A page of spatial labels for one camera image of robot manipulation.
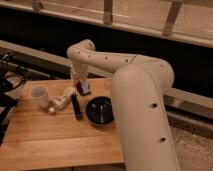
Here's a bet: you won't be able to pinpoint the dark round bowl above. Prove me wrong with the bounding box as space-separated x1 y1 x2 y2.
86 96 114 125

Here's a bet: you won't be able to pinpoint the white plastic cup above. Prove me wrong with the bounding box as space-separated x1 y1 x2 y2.
30 86 49 108

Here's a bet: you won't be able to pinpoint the white lying bottle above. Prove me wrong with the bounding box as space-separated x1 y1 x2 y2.
48 87 75 114

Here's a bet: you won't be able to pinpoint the black cables at left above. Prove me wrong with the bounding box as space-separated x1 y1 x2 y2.
0 52 28 144

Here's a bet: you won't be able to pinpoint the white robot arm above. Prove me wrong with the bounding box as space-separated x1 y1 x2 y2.
67 39 180 171

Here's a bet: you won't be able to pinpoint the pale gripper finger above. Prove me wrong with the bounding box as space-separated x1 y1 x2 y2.
73 80 79 91

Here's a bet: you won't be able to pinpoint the metal utensil in bowl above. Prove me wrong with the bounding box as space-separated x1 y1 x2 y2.
92 105 112 124

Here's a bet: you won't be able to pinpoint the black rectangular bar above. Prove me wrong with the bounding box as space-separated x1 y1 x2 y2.
71 94 82 120

